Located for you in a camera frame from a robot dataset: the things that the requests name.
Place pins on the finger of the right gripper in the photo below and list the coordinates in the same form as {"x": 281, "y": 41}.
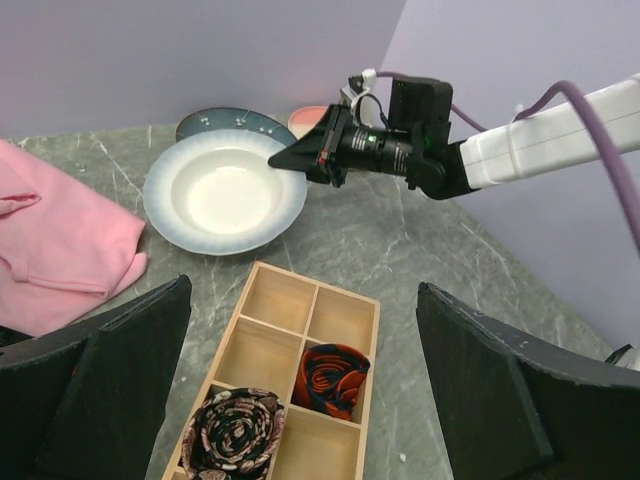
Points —
{"x": 305, "y": 156}
{"x": 333, "y": 114}

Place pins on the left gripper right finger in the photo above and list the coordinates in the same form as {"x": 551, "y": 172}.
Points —
{"x": 513, "y": 406}

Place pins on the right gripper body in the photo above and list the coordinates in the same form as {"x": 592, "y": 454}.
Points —
{"x": 392, "y": 152}

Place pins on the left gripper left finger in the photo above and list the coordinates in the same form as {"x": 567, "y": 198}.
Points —
{"x": 87, "y": 401}

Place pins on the pink and cream plate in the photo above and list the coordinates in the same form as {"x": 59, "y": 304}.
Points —
{"x": 303, "y": 120}

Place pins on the teal glazed plate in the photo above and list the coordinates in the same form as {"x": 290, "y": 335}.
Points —
{"x": 222, "y": 118}

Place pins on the white deep plate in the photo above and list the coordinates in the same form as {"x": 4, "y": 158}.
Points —
{"x": 214, "y": 193}

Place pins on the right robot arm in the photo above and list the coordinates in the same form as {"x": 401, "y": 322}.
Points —
{"x": 563, "y": 128}

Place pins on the floral rolled tie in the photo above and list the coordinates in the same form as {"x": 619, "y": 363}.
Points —
{"x": 233, "y": 435}

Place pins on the pink folded cloth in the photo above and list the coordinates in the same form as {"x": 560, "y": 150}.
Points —
{"x": 65, "y": 249}

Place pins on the orange and black rolled tie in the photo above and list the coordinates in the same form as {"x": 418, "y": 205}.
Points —
{"x": 329, "y": 378}

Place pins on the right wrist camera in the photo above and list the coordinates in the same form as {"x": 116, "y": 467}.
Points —
{"x": 359, "y": 98}

